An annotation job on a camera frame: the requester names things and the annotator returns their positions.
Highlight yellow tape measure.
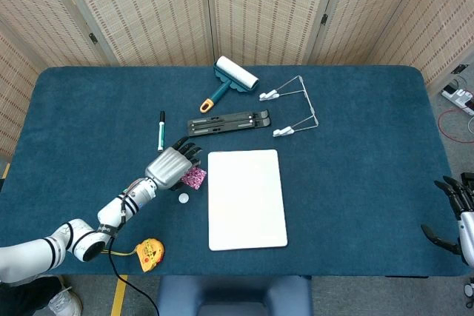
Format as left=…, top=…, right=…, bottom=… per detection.
left=110, top=238, right=165, bottom=273

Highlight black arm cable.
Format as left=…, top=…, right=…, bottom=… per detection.
left=107, top=236, right=160, bottom=316

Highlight green white marker pen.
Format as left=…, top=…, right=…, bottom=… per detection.
left=157, top=110, right=167, bottom=152

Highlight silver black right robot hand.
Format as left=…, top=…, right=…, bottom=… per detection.
left=421, top=173, right=474, bottom=258

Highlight white shoe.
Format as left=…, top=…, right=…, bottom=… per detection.
left=47, top=284, right=83, bottom=316

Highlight blue padded seat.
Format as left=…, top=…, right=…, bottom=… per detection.
left=157, top=275, right=314, bottom=316

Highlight pink patterned card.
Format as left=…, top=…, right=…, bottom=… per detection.
left=180, top=167, right=207, bottom=191

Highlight black folding stand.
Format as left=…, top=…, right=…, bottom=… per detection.
left=187, top=109, right=273, bottom=137

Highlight woven folding screen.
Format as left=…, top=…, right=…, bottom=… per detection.
left=0, top=0, right=474, bottom=158

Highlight white magnetic board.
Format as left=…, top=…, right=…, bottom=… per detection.
left=207, top=149, right=289, bottom=252

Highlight teal lint roller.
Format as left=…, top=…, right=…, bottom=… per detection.
left=199, top=56, right=260, bottom=114

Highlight white power strip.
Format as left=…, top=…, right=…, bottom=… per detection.
left=441, top=84, right=474, bottom=116

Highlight metal wire book stand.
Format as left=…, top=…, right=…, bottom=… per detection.
left=258, top=75, right=320, bottom=138

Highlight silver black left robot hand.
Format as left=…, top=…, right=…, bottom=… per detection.
left=144, top=136, right=204, bottom=191

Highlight blue table cloth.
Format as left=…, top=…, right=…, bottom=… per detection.
left=0, top=65, right=471, bottom=278

